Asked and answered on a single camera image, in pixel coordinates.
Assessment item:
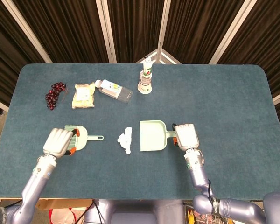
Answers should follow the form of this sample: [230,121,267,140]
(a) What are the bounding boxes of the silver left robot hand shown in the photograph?
[42,126,81,159]

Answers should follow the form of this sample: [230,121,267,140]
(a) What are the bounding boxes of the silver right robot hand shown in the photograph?
[171,122,200,150]

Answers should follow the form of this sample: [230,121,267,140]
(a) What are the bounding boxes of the mint green hand broom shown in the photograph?
[64,125,105,151]

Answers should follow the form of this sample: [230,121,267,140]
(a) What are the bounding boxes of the mint green dustpan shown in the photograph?
[139,119,178,152]

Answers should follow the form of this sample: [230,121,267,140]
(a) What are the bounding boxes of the white paper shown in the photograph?
[116,126,133,155]

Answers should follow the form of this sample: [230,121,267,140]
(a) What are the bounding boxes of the blue table cloth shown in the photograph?
[0,63,280,201]

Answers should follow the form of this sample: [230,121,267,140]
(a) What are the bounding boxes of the dark red grape bunch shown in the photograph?
[45,82,68,112]

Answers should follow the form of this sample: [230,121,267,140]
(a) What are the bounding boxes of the yellow snack bag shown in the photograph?
[71,82,96,110]

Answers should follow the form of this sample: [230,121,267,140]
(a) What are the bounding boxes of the brown cardboard box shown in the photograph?
[36,199,94,210]

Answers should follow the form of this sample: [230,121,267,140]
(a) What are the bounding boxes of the white paper cup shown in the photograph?
[137,83,153,95]

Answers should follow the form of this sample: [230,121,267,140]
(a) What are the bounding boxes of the small clear plastic jar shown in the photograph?
[139,71,152,86]

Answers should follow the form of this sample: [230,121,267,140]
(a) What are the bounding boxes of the red and white bag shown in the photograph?
[49,207,88,224]

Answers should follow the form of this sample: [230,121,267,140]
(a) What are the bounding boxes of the white milk drink bottle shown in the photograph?
[142,57,153,78]

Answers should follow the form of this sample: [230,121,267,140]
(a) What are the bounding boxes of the clear plastic water bottle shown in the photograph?
[94,79,133,103]

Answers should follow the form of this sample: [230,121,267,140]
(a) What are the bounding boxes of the lilac robot torso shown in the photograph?
[84,199,185,224]

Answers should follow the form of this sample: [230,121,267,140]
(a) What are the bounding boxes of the brown pleated partition screen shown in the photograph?
[0,0,280,131]

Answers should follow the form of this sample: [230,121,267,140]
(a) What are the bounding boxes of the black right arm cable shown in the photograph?
[206,178,216,202]

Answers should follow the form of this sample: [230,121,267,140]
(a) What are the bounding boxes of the wire basket with items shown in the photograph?
[183,202,227,224]

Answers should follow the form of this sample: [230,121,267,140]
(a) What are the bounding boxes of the black cable by torso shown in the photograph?
[92,199,102,224]

